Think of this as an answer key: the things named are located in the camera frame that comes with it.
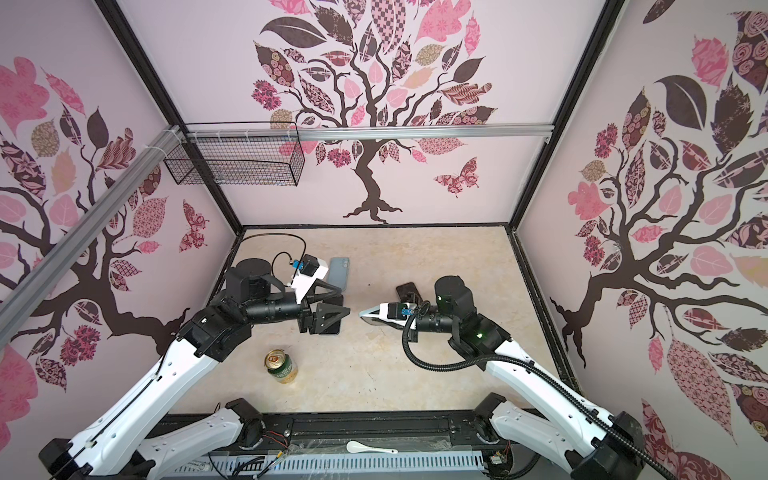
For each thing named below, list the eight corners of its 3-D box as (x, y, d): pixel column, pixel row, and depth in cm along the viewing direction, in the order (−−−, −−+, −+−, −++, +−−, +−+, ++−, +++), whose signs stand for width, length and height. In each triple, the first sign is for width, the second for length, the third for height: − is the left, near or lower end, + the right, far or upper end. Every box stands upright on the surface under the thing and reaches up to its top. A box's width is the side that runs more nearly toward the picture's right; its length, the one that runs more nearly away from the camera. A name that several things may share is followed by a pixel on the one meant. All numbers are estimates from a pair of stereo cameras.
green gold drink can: (275, 384, 83) (262, 371, 74) (280, 364, 87) (268, 349, 78) (295, 384, 83) (284, 371, 75) (299, 364, 87) (289, 349, 78)
